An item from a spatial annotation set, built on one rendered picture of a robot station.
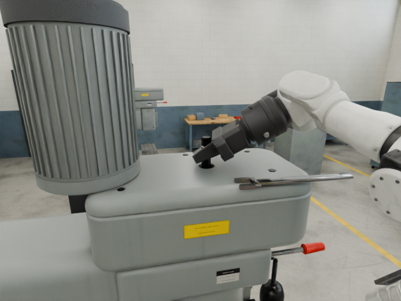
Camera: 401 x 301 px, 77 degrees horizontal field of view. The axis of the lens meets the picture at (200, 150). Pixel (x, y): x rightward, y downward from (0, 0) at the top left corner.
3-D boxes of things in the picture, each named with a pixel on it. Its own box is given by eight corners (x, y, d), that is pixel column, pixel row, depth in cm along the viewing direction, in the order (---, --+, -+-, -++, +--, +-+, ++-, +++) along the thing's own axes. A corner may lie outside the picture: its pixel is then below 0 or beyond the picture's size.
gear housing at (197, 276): (234, 226, 81) (236, 197, 78) (271, 286, 58) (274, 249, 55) (126, 239, 74) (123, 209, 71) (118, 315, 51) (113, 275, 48)
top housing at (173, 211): (263, 193, 80) (267, 144, 75) (316, 246, 56) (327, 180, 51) (108, 209, 71) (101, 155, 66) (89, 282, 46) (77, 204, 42)
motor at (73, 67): (140, 156, 65) (130, 18, 56) (139, 190, 46) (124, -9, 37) (55, 162, 61) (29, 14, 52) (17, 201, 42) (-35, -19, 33)
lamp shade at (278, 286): (288, 301, 76) (290, 285, 74) (273, 314, 72) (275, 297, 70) (269, 285, 82) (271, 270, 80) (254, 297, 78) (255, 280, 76)
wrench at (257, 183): (343, 173, 54) (344, 169, 54) (357, 181, 50) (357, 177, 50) (234, 181, 50) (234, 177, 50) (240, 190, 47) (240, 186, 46)
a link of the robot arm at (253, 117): (230, 174, 52) (283, 146, 50) (207, 134, 50) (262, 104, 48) (227, 154, 64) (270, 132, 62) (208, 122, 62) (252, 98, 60)
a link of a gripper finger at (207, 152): (190, 153, 57) (214, 140, 56) (197, 165, 58) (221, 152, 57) (190, 155, 56) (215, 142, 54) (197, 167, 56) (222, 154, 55)
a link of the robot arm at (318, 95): (282, 116, 58) (328, 141, 47) (270, 84, 53) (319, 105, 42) (305, 98, 58) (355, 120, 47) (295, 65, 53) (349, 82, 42)
